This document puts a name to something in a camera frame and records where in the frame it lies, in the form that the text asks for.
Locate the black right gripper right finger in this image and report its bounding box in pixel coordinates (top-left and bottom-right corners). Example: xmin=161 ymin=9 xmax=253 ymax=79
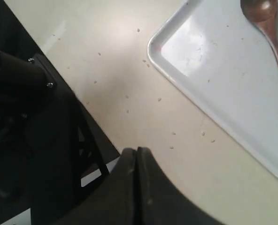
xmin=136 ymin=147 xmax=214 ymax=225

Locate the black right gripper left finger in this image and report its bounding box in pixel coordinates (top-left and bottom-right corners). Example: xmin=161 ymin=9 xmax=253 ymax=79
xmin=68 ymin=147 xmax=138 ymax=225

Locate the dark red wooden spoon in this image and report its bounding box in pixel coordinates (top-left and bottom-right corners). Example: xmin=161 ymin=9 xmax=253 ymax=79
xmin=240 ymin=0 xmax=278 ymax=65

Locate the white rectangular plastic tray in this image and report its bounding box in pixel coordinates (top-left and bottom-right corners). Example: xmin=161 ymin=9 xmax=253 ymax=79
xmin=147 ymin=0 xmax=278 ymax=178

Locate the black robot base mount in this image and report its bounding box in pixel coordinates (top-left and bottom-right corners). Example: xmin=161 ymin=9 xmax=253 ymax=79
xmin=0 ymin=0 xmax=120 ymax=225

